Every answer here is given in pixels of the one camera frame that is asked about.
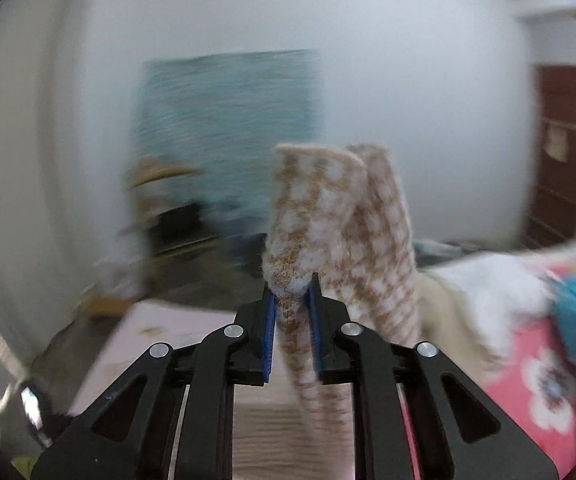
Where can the lavender board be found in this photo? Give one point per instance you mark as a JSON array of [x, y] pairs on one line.
[[168, 322]]

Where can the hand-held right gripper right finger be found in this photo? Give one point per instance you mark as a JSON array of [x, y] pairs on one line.
[[314, 332]]

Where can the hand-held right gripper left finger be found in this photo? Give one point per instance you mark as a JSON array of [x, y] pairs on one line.
[[268, 340]]

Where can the brown wooden door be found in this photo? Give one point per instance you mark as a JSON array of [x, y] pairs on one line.
[[563, 195]]

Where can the paper note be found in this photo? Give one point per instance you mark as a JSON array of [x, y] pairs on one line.
[[556, 142]]

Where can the teal wall poster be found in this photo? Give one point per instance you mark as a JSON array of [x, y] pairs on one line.
[[228, 110]]

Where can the beige checked knit sweater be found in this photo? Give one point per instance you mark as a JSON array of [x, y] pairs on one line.
[[318, 210]]

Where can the wooden chair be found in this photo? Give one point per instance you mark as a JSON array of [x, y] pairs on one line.
[[163, 172]]

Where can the pink floral blanket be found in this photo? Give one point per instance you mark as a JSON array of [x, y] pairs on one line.
[[523, 360]]

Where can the white garment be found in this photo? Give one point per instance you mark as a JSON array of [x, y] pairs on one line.
[[493, 285]]

